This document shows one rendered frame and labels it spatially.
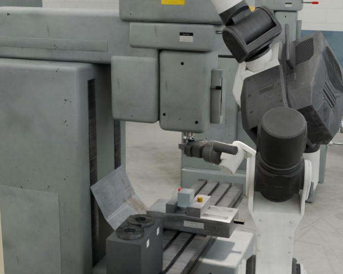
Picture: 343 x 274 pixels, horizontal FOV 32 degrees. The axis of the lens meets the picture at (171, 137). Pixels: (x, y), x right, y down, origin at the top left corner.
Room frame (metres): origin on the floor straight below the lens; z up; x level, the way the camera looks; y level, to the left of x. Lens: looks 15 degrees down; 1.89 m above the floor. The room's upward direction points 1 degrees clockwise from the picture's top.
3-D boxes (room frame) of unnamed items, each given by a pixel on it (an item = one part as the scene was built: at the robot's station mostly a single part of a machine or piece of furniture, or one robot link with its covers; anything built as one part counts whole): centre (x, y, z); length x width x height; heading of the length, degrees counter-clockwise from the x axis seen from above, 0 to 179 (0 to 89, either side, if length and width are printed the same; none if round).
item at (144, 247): (1.82, 0.11, 1.01); 0.22 x 0.12 x 0.20; 163
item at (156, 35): (2.34, -0.03, 1.68); 0.34 x 0.24 x 0.10; 71
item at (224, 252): (2.33, -0.07, 0.77); 0.50 x 0.35 x 0.12; 71
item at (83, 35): (2.49, 0.40, 1.66); 0.80 x 0.23 x 0.20; 71
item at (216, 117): (2.29, -0.17, 1.44); 0.04 x 0.04 x 0.21; 71
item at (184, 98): (2.33, -0.07, 1.47); 0.21 x 0.19 x 0.32; 161
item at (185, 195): (2.30, -0.06, 1.02); 0.06 x 0.05 x 0.06; 161
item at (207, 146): (2.26, -0.14, 1.23); 0.13 x 0.12 x 0.10; 136
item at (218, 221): (2.29, -0.09, 0.96); 0.35 x 0.15 x 0.11; 71
